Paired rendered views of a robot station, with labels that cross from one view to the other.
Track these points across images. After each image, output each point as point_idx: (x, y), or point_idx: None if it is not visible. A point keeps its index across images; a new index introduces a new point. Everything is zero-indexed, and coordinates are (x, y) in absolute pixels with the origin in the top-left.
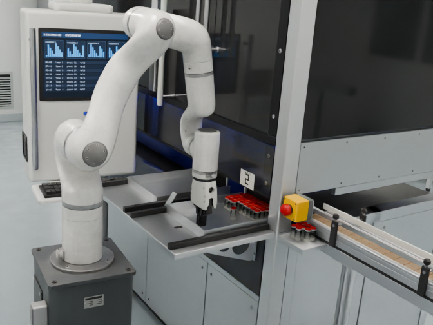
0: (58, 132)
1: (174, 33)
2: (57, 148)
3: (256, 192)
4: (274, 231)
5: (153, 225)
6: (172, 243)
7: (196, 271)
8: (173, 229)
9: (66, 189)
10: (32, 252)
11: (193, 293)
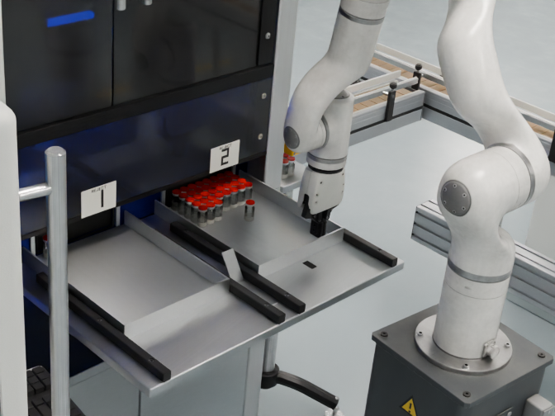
0: (507, 186)
1: None
2: (505, 211)
3: (242, 162)
4: (277, 186)
5: (318, 287)
6: (391, 256)
7: (113, 393)
8: (323, 268)
9: (514, 251)
10: (476, 400)
11: None
